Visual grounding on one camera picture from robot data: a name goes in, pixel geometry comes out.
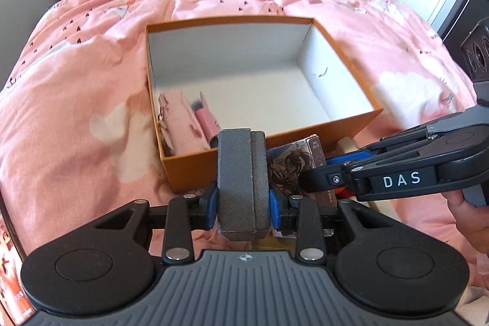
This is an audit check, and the orange cardboard box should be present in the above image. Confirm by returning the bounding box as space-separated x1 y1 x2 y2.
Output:
145 16 384 193

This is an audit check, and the wooden block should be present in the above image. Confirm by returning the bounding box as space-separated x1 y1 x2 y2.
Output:
335 137 363 156

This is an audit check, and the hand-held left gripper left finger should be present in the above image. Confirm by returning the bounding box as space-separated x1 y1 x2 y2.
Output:
95 183 220 266

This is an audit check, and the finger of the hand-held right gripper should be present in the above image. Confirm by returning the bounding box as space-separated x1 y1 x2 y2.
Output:
299 160 446 203
326 122 440 168

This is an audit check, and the red printed book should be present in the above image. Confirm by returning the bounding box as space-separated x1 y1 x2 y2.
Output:
0 189 36 326

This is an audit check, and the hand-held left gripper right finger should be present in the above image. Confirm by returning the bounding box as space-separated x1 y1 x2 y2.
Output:
268 189 390 262

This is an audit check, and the pink printed blanket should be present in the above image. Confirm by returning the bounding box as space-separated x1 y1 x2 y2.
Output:
0 0 489 315

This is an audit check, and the person's right hand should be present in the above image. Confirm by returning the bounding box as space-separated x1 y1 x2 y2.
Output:
446 192 489 260

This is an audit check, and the pink fabric pouch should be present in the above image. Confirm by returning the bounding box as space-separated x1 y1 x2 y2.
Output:
158 91 211 156

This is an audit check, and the pink cylindrical bottle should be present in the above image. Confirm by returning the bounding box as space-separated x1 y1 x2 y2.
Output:
194 108 221 144

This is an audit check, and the grey textured case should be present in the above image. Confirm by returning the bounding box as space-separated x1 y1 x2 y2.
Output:
217 128 270 241

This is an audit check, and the printed card box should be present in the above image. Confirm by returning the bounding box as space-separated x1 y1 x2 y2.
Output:
267 135 339 239

